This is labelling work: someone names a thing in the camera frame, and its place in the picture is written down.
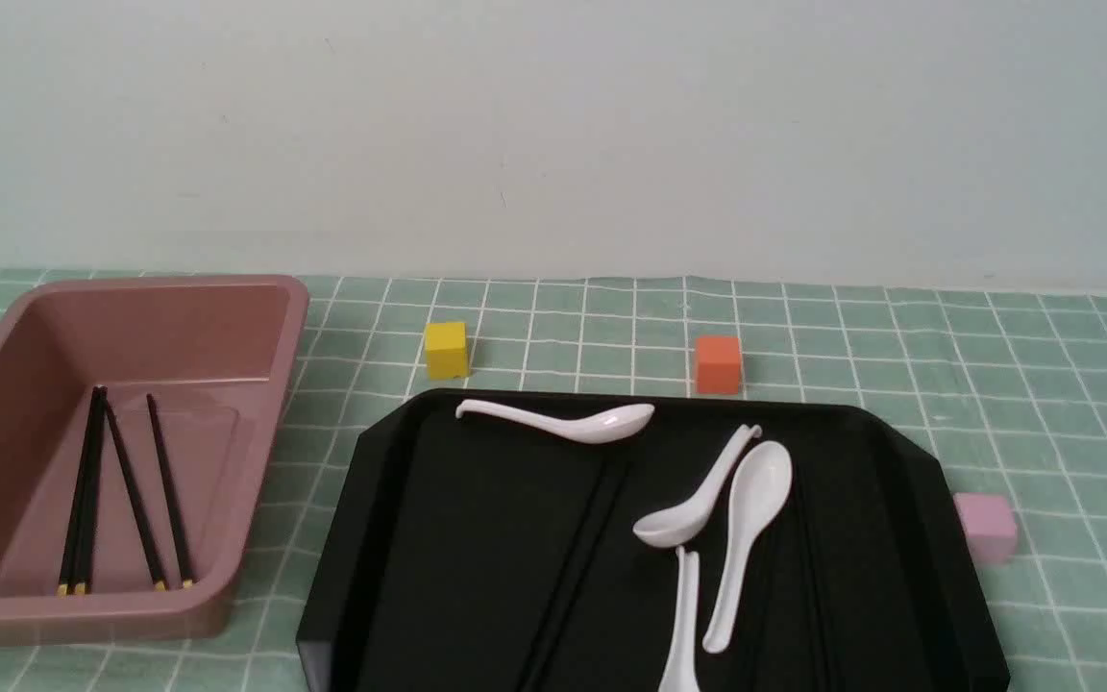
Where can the black chopstick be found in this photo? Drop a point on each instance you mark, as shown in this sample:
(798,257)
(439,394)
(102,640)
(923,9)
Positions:
(146,535)
(84,557)
(592,523)
(72,540)
(173,505)

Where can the white spoon top left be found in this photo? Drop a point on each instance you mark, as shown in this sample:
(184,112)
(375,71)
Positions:
(600,428)

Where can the yellow cube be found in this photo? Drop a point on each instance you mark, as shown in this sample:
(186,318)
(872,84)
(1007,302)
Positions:
(446,351)

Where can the orange cube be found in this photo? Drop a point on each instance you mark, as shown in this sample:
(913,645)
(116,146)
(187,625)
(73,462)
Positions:
(718,365)

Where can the white spoon curved middle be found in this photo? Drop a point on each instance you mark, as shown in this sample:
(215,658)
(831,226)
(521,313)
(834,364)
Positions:
(675,526)

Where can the black plastic tray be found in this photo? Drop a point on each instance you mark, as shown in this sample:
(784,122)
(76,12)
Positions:
(448,537)

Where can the white spoon right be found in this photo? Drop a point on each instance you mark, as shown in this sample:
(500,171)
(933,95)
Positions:
(760,488)

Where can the white spoon bottom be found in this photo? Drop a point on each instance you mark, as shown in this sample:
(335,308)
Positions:
(679,671)

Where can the pink cube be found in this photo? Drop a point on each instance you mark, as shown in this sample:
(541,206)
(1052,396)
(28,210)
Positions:
(990,527)

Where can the green checkered tablecloth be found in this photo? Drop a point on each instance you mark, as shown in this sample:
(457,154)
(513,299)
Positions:
(1007,389)

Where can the pink plastic bin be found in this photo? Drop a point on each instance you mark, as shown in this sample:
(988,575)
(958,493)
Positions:
(217,354)

